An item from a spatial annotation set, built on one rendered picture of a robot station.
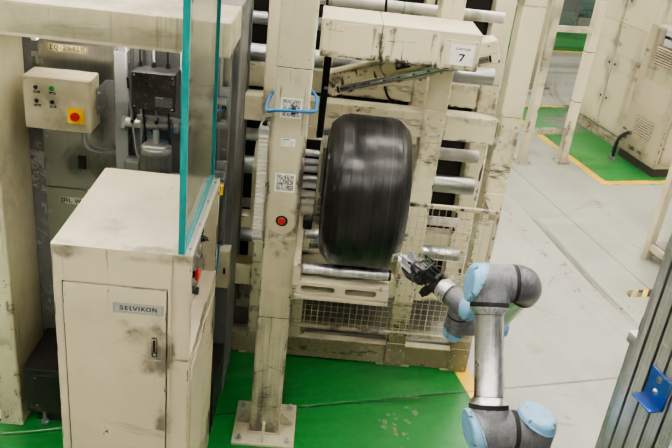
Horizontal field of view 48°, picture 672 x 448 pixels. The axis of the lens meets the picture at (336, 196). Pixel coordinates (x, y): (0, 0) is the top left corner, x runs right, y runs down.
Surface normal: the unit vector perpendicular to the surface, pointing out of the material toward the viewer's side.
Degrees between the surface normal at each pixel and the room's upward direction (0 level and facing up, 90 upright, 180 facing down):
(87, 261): 90
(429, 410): 0
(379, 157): 41
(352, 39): 90
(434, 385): 0
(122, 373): 90
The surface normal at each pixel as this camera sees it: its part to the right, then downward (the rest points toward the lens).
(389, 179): 0.05, -0.15
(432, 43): 0.00, 0.43
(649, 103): -0.96, 0.01
